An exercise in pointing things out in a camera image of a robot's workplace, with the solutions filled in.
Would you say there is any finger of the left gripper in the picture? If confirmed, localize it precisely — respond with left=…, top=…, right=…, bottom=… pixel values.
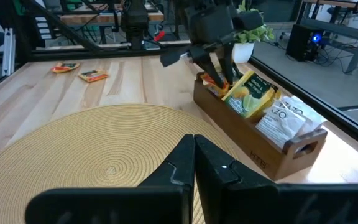
left=196, top=52, right=227, bottom=90
left=215, top=45, right=239, bottom=86

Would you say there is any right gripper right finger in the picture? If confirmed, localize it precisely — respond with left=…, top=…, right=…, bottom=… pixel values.
left=194, top=134, right=358, bottom=224

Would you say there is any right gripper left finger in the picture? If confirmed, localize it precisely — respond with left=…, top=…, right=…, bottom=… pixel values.
left=25, top=134, right=196, bottom=224

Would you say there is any white orange tea packet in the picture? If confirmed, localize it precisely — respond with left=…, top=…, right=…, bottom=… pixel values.
left=255, top=105, right=306, bottom=149
left=280, top=95, right=328, bottom=134

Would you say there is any wooden tea organizer box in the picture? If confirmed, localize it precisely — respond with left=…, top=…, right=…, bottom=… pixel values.
left=193, top=72, right=328, bottom=181

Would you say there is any green plant in white pot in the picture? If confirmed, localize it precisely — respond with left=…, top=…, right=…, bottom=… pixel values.
left=232, top=0, right=275, bottom=65

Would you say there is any red tag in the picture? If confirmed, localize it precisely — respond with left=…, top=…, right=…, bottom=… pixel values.
left=153, top=30, right=167, bottom=42

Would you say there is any round woven straw placemat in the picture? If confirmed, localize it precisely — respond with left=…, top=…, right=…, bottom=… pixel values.
left=0, top=104, right=239, bottom=224

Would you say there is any black computer tower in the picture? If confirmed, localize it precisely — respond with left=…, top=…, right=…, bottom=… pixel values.
left=286, top=24, right=324, bottom=62

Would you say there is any grey metal desk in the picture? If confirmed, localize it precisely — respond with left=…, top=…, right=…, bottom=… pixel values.
left=300, top=0, right=358, bottom=74

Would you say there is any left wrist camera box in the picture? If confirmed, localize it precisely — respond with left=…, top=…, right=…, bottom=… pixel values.
left=233, top=11, right=264, bottom=32

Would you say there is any silver aluminium bracket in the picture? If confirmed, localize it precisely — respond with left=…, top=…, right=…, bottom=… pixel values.
left=1, top=27, right=16, bottom=77

